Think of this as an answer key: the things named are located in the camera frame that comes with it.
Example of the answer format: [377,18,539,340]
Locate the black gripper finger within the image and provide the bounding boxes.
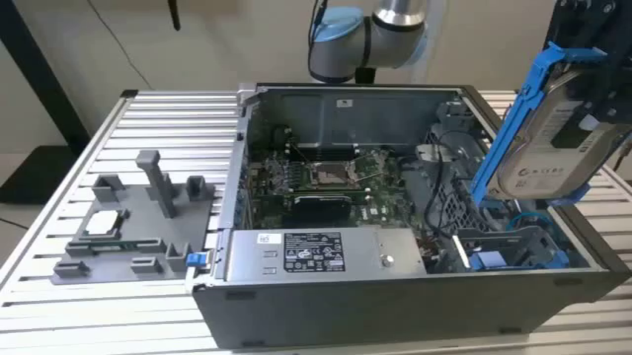
[549,115,595,149]

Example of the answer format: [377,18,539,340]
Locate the hard disk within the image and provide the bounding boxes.
[471,41,632,208]

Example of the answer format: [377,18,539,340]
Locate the grey metal disk bay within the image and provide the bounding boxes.
[413,124,500,237]

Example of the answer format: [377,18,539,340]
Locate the blue empty disk carrier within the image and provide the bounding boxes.
[467,248,569,273]

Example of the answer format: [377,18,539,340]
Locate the green motherboard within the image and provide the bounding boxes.
[245,146,422,231]

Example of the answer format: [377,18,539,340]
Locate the CPU socket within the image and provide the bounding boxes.
[305,160,360,190]

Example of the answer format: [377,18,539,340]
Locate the black RAM slots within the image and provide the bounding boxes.
[290,143,361,163]

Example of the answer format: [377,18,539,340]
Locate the black graphics card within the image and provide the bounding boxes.
[290,191,354,227]

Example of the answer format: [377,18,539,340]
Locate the open grey PC case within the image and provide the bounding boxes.
[185,81,632,351]

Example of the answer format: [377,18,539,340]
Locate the silver power supply unit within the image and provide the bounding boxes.
[223,227,429,279]

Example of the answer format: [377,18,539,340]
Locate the black hanging rod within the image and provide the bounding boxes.
[166,0,183,31]

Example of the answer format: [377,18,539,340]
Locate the grey parts rack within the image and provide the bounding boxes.
[48,149,219,286]

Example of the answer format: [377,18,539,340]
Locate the green RAM stick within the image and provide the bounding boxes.
[68,239,161,251]

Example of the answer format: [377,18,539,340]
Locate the silver CPU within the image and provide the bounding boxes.
[82,212,126,237]

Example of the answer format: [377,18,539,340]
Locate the black stand with base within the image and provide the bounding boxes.
[0,0,94,205]

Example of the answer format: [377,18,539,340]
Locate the blue disk wire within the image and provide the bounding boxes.
[507,209,553,238]

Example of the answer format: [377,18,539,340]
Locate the white wall cable duct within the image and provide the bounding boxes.
[410,0,441,84]

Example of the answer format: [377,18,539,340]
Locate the long black wire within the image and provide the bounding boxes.
[425,129,491,234]

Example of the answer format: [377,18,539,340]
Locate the dark cable beside arm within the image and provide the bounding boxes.
[308,0,332,47]

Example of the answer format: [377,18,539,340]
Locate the thin black wall cable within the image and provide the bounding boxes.
[86,0,155,90]

